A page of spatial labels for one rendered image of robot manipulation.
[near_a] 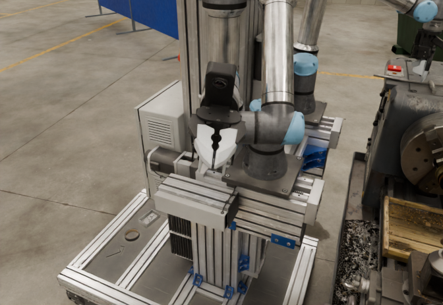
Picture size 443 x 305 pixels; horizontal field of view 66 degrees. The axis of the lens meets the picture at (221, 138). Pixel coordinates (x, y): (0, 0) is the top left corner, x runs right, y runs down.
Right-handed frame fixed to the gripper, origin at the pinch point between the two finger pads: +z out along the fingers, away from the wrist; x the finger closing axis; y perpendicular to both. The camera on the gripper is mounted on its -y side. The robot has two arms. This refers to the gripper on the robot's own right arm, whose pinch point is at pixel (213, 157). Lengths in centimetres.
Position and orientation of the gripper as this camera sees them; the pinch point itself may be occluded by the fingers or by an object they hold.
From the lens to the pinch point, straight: 47.0
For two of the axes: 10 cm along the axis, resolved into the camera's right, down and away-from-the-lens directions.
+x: -9.9, -1.4, -0.3
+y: -1.4, 8.4, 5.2
